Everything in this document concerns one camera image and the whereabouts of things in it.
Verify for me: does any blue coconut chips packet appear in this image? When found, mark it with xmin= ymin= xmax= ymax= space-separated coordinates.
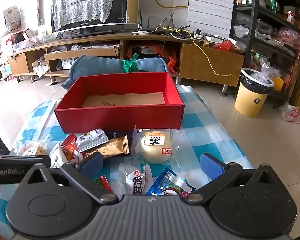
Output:
xmin=146 ymin=167 xmax=196 ymax=198

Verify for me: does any rolled blue cushion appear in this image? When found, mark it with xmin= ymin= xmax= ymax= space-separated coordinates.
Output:
xmin=62 ymin=54 xmax=168 ymax=90

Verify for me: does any white lace cover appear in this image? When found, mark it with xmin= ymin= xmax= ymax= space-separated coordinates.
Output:
xmin=52 ymin=0 xmax=113 ymax=31

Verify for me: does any gold snack packet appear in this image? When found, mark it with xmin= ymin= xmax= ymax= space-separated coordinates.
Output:
xmin=83 ymin=135 xmax=130 ymax=159

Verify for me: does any white blue box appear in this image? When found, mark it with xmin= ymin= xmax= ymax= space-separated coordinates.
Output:
xmin=61 ymin=57 xmax=77 ymax=70

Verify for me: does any white green kaprons packet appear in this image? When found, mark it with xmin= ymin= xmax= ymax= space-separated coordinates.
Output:
xmin=76 ymin=129 xmax=109 ymax=152

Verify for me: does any red cardboard box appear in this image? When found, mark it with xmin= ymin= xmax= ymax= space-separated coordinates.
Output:
xmin=55 ymin=72 xmax=185 ymax=133

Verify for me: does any blue checkered tablecloth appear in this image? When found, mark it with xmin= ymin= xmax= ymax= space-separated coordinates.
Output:
xmin=0 ymin=85 xmax=253 ymax=239

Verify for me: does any yellow waffle snack packet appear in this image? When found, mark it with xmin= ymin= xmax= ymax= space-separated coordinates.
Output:
xmin=10 ymin=135 xmax=52 ymax=157

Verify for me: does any white plastic bag on floor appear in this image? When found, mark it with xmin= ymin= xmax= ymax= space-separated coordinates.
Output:
xmin=279 ymin=103 xmax=300 ymax=124

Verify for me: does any black wifi router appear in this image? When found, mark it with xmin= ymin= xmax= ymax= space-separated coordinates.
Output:
xmin=135 ymin=11 xmax=190 ymax=35

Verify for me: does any wooden TV cabinet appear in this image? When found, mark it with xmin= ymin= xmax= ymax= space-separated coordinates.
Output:
xmin=8 ymin=33 xmax=244 ymax=86

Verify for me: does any red plastic bag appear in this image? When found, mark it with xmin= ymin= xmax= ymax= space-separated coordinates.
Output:
xmin=211 ymin=40 xmax=236 ymax=53

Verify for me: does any purple wafer biscuit packet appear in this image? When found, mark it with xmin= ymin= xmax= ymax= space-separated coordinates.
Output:
xmin=103 ymin=132 xmax=133 ymax=158

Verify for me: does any black metal shelf rack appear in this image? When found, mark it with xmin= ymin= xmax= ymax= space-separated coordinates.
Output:
xmin=230 ymin=0 xmax=300 ymax=106

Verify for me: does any yellow trash bin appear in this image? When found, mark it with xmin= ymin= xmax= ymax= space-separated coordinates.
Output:
xmin=235 ymin=68 xmax=274 ymax=118

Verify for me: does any red white candy packet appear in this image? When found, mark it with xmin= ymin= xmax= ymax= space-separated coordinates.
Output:
xmin=94 ymin=175 xmax=113 ymax=193

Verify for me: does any orange bag in cabinet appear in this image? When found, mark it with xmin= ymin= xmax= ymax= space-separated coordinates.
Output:
xmin=126 ymin=41 xmax=180 ymax=74

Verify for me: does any red orange snack packet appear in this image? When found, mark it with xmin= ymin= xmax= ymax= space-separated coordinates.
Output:
xmin=61 ymin=134 xmax=83 ymax=163

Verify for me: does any round bun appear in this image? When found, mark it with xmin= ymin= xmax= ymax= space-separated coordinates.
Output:
xmin=132 ymin=128 xmax=184 ymax=167

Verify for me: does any green ribbon strap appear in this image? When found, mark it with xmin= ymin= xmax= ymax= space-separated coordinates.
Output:
xmin=121 ymin=52 xmax=139 ymax=73

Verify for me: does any white duck gizzard packet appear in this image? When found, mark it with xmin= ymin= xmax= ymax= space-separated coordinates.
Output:
xmin=119 ymin=163 xmax=154 ymax=196

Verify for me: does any flat screen television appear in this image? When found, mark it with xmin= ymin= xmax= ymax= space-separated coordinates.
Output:
xmin=51 ymin=0 xmax=139 ymax=33

